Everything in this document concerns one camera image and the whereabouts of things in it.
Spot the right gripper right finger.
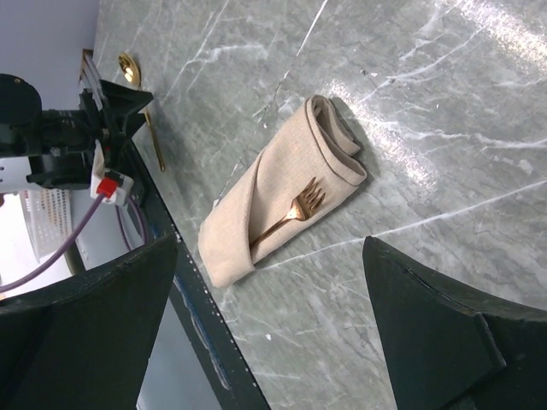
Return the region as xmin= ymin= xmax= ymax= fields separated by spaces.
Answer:
xmin=362 ymin=237 xmax=546 ymax=409

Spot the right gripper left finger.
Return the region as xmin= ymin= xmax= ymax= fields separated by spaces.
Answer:
xmin=1 ymin=234 xmax=178 ymax=409

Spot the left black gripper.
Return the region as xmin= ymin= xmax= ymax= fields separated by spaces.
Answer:
xmin=1 ymin=73 xmax=154 ymax=190

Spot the gold spoon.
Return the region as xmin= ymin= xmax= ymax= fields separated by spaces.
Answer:
xmin=117 ymin=51 xmax=167 ymax=173

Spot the beige cloth napkin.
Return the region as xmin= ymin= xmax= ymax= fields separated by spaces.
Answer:
xmin=198 ymin=95 xmax=367 ymax=288

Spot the copper fork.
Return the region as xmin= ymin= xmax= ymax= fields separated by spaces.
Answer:
xmin=250 ymin=177 xmax=326 ymax=250

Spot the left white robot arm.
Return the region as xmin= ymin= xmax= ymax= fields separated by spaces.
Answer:
xmin=1 ymin=73 xmax=153 ymax=194

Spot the aluminium frame rail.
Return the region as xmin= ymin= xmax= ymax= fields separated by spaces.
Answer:
xmin=79 ymin=49 xmax=103 ymax=110

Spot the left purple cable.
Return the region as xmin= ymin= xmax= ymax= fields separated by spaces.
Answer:
xmin=0 ymin=194 xmax=150 ymax=296

